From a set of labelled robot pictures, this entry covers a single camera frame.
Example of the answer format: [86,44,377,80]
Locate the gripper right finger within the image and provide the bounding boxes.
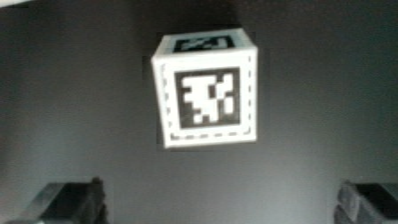
[334,181,398,224]

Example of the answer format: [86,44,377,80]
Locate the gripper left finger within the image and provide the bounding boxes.
[8,177,111,224]

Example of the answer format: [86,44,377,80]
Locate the white tagged cube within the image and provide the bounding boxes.
[151,28,258,149]

